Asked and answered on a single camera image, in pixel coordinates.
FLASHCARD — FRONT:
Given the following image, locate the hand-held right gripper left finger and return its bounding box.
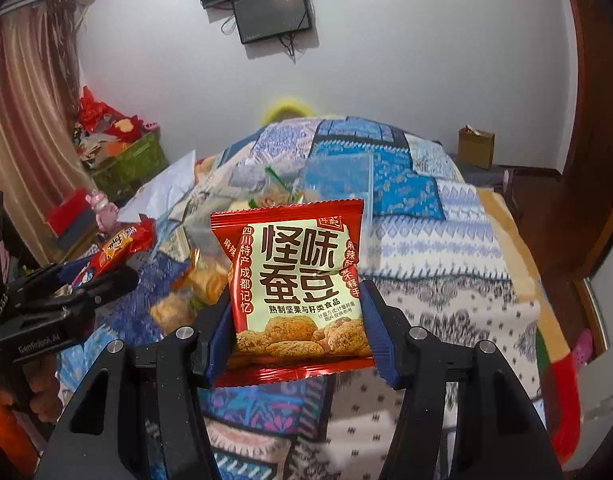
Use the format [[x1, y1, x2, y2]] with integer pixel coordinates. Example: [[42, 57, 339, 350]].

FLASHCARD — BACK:
[[34, 290, 237, 480]]

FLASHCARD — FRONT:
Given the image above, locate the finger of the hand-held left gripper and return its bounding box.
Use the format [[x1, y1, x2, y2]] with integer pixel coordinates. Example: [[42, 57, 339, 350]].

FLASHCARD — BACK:
[[16, 266, 140, 326], [6, 259, 94, 306]]

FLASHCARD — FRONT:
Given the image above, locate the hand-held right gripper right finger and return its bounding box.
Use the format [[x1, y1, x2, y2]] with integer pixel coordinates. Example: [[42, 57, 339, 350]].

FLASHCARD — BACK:
[[360, 280, 563, 480]]

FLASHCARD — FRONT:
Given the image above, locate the orange red cracker packet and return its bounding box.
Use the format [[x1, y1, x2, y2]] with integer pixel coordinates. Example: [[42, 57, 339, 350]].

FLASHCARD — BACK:
[[84, 214, 158, 283]]

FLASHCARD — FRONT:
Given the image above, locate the red cream bean snack packet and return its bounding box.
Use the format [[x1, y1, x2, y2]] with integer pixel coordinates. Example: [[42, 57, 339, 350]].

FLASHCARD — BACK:
[[210, 198, 376, 387]]

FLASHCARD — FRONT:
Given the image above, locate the clear plastic box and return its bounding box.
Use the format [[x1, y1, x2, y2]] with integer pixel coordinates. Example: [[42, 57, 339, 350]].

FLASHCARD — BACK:
[[184, 152, 376, 311]]

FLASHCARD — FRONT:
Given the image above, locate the person's left hand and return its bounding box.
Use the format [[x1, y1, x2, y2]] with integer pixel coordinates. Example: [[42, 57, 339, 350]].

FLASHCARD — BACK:
[[27, 357, 66, 425]]

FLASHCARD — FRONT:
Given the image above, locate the blue snack packet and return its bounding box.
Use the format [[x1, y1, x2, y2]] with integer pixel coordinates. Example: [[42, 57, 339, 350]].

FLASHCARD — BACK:
[[59, 259, 104, 297]]

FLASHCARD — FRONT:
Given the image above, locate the orange yellow snack packet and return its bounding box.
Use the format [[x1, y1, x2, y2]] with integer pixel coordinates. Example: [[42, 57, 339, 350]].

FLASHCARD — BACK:
[[186, 252, 232, 306], [150, 295, 197, 331]]

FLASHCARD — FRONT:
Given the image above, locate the red box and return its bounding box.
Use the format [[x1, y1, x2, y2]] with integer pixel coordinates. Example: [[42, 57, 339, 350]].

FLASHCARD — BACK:
[[45, 188, 96, 239]]

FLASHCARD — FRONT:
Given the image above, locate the pink toy figure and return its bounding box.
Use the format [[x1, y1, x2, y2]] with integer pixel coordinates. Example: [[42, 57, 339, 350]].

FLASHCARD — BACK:
[[85, 191, 120, 234]]

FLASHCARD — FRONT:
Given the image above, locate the patchwork blanket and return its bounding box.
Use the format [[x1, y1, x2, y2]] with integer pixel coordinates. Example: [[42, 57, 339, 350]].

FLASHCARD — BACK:
[[56, 116, 572, 480]]

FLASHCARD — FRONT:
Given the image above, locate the orange cloth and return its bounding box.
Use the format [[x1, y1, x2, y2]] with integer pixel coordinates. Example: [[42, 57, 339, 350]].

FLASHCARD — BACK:
[[0, 387, 41, 480]]

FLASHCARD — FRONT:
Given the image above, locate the green basket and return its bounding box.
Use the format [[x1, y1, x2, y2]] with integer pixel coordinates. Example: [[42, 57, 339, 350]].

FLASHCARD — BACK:
[[86, 130, 170, 203]]

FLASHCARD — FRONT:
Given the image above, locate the striped brown curtain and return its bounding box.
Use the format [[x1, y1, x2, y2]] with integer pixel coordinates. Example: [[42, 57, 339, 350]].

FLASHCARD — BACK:
[[0, 0, 94, 266]]

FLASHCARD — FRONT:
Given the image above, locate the pile of red packages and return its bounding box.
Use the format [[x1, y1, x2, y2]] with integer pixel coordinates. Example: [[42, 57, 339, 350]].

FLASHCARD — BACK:
[[74, 86, 162, 168]]

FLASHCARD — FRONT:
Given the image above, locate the green white snack packet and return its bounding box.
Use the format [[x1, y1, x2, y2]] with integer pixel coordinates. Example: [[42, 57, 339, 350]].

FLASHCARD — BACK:
[[244, 165, 309, 210]]

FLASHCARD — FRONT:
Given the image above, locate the red cloth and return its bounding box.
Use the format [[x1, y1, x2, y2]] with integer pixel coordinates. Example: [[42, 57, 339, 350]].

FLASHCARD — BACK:
[[535, 330, 584, 467]]

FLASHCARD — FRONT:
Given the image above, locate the pink slipper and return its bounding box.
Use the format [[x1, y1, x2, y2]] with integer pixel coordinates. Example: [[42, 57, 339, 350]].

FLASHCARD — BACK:
[[570, 329, 595, 367]]

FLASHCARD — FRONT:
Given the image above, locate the cardboard box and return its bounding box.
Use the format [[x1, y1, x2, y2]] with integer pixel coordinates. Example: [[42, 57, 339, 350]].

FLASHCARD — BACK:
[[457, 127, 496, 171]]

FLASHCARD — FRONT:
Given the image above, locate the wooden door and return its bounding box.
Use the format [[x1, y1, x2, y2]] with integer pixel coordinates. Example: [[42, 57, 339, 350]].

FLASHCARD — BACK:
[[556, 0, 613, 356]]

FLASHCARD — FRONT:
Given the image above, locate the small black monitor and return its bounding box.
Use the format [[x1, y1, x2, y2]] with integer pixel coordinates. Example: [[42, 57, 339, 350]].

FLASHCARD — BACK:
[[231, 0, 314, 45]]

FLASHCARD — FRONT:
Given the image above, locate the black cable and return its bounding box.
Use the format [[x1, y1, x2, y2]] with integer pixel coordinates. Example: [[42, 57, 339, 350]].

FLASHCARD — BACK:
[[277, 32, 307, 63]]

